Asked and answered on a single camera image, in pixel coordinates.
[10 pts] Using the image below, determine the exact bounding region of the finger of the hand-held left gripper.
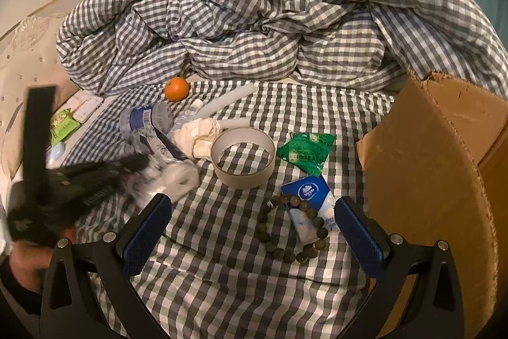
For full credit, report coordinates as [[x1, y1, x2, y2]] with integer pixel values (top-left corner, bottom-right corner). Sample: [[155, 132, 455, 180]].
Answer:
[[95, 153, 150, 181]]

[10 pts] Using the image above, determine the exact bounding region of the grey checked bed sheet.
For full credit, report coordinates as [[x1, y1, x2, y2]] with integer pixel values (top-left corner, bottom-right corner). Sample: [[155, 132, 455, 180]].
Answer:
[[51, 79, 401, 339]]

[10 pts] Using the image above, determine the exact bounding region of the cardboard tape ring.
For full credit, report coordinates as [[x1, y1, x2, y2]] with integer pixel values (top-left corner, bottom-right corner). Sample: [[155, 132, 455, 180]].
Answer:
[[210, 127, 276, 189]]

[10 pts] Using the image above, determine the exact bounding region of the light blue plastic object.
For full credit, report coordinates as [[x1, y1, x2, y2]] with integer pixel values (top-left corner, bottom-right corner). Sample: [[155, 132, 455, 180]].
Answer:
[[50, 144, 66, 167]]

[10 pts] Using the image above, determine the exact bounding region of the white tissue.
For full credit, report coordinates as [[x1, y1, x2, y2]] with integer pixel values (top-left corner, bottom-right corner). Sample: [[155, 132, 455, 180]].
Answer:
[[171, 118, 225, 161]]

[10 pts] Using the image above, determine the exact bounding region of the white cream tube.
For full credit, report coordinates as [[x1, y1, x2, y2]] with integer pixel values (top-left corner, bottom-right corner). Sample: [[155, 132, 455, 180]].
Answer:
[[172, 99, 205, 133]]

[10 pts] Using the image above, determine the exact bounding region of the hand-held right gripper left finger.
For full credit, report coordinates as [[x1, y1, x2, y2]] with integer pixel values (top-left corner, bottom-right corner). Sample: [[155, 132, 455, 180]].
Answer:
[[40, 193, 173, 339]]

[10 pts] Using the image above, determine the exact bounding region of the white pill box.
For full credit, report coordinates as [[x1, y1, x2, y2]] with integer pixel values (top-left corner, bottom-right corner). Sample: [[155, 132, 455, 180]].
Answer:
[[73, 98, 104, 122]]

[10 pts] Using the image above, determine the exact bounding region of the beige tufted headboard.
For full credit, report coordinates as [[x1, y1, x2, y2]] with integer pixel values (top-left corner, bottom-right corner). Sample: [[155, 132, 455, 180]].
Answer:
[[0, 11, 80, 181]]

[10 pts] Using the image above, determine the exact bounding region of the cardboard box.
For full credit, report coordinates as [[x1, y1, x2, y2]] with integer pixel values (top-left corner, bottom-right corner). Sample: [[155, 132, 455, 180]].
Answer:
[[356, 71, 508, 339]]

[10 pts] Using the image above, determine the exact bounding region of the green snack packet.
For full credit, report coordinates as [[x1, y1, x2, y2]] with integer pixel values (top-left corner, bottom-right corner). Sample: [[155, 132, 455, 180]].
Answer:
[[277, 132, 337, 178]]

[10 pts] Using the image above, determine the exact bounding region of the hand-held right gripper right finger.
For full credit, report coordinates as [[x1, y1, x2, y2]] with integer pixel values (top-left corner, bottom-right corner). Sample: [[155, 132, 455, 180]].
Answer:
[[334, 196, 465, 339]]

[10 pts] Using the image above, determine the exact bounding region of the light green printed packet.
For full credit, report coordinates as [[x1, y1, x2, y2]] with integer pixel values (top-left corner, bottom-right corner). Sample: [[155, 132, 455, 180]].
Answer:
[[50, 109, 82, 147]]

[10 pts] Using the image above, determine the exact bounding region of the blue tissue pack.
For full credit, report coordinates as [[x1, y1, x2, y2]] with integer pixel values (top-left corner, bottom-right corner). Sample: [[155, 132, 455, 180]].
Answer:
[[281, 176, 342, 244]]

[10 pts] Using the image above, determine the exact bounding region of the white bent foam tube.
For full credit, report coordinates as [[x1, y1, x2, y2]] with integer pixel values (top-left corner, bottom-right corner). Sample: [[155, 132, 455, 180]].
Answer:
[[197, 82, 257, 130]]

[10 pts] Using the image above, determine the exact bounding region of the clear plastic bottle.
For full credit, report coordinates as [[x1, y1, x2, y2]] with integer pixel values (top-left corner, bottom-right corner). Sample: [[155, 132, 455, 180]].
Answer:
[[119, 102, 173, 133]]

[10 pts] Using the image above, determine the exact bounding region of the orange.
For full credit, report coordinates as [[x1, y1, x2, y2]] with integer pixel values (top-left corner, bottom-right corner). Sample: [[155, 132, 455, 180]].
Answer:
[[164, 77, 190, 102]]

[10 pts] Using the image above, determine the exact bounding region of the dark bead bracelet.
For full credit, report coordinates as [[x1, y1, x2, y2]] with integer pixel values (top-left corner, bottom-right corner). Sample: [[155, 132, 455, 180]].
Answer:
[[257, 194, 330, 262]]

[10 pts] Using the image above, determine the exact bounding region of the person's left hand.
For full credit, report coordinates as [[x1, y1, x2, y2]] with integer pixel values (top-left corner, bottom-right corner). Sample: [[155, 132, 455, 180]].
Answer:
[[8, 230, 76, 296]]

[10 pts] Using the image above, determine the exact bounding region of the grey checked duvet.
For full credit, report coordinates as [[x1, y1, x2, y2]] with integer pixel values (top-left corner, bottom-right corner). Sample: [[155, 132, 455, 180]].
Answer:
[[56, 0, 508, 105]]

